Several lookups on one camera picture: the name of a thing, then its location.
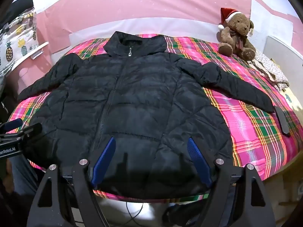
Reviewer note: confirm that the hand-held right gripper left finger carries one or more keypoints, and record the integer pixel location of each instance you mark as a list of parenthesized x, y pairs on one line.
[(104, 160)]

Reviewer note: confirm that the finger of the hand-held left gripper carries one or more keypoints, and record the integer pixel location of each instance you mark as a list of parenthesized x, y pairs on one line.
[(13, 124), (30, 130)]

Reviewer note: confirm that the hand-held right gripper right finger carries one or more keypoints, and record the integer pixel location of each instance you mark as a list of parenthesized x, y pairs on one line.
[(198, 160)]

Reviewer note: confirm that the black puffer jacket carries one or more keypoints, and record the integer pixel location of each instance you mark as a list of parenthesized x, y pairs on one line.
[(132, 99)]

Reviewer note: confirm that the person's jeans leg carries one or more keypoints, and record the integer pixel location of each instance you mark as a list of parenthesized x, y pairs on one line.
[(22, 177)]

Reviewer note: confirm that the pink plaid blanket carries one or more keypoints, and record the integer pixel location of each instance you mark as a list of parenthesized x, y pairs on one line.
[(248, 125)]

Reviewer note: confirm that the white rack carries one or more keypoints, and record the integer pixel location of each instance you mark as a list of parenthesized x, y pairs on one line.
[(35, 52)]

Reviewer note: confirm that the pineapple printed cloth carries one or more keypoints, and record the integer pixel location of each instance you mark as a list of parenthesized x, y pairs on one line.
[(16, 42)]

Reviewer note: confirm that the beige bed base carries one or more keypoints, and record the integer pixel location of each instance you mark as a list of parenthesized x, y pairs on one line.
[(284, 182)]

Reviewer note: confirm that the yellow printed cloth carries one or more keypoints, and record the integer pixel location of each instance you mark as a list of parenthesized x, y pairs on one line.
[(293, 104)]

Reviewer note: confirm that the floral cloth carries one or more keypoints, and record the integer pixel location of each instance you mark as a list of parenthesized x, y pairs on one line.
[(269, 72)]

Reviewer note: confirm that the black cushion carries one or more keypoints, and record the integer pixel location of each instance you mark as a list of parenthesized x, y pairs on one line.
[(16, 7)]

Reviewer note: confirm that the brown teddy bear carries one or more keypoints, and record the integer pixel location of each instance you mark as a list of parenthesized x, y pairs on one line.
[(236, 40)]

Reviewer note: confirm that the pink and white pillow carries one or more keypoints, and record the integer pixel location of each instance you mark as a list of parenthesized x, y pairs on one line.
[(132, 26)]

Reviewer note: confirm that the white board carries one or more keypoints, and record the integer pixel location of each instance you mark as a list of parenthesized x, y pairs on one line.
[(284, 52)]

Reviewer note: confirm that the red santa hat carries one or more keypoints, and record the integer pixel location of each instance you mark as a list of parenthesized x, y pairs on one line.
[(228, 13)]

